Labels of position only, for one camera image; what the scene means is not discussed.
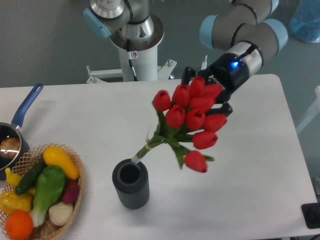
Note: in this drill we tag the white frame at right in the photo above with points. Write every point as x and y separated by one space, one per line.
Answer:
312 111

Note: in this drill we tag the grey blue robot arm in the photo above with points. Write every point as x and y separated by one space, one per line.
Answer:
247 36

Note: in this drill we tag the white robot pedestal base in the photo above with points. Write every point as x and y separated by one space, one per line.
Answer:
137 46

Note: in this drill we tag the yellow squash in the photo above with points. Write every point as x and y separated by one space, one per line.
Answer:
55 156

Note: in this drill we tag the dark green cucumber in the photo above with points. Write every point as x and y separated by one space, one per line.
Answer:
29 180

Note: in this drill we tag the blue handled saucepan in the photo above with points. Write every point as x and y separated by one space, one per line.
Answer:
8 130

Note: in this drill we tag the orange fruit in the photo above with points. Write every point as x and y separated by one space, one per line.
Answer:
19 225

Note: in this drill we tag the purple red radish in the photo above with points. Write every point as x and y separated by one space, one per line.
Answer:
71 192

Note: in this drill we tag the dark grey ribbed vase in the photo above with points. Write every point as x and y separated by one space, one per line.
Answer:
131 182

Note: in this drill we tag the yellow corn cob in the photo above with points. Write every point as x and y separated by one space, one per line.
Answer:
11 202

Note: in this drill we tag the blue plastic bag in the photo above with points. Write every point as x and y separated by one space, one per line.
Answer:
305 23

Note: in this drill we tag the woven wicker basket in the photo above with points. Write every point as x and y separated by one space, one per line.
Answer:
47 231

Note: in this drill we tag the yellow banana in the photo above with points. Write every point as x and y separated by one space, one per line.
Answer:
12 178

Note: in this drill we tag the green bok choy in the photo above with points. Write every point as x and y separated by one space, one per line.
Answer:
49 187

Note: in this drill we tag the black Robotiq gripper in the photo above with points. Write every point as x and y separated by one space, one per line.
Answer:
229 72

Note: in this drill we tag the red tulip bouquet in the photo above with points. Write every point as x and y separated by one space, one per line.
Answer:
187 122

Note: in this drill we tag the black device at edge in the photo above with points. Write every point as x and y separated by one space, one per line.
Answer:
311 214

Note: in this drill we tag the brown bread roll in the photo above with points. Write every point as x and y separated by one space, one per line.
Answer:
9 148

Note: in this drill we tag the white garlic bulb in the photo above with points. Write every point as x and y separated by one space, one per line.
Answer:
60 213

